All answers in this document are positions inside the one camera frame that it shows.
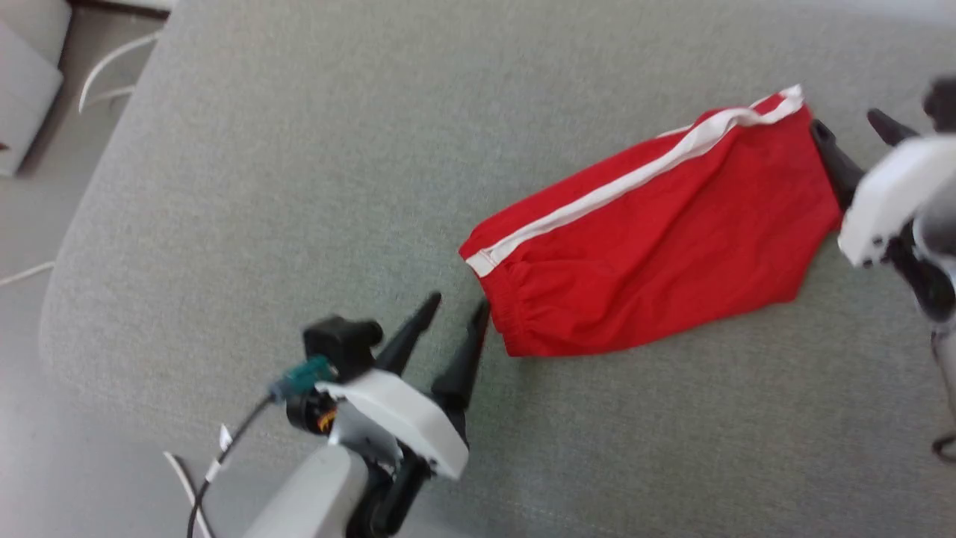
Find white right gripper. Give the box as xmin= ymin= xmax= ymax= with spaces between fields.
xmin=810 ymin=109 xmax=956 ymax=268

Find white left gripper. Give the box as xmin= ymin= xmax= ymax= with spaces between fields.
xmin=286 ymin=293 xmax=491 ymax=480

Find red shorts with white stripes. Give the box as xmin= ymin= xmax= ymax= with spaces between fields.
xmin=459 ymin=84 xmax=843 ymax=358

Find grey green sofa cushion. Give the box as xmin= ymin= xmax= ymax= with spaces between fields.
xmin=39 ymin=0 xmax=956 ymax=538

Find grey furniture block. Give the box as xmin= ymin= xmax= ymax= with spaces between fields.
xmin=0 ymin=0 xmax=72 ymax=178

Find black left cable teal plug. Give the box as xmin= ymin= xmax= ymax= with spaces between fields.
xmin=187 ymin=356 xmax=335 ymax=538

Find white floor cable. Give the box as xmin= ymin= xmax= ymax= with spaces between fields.
xmin=78 ymin=31 xmax=161 ymax=113
xmin=0 ymin=262 xmax=55 ymax=287

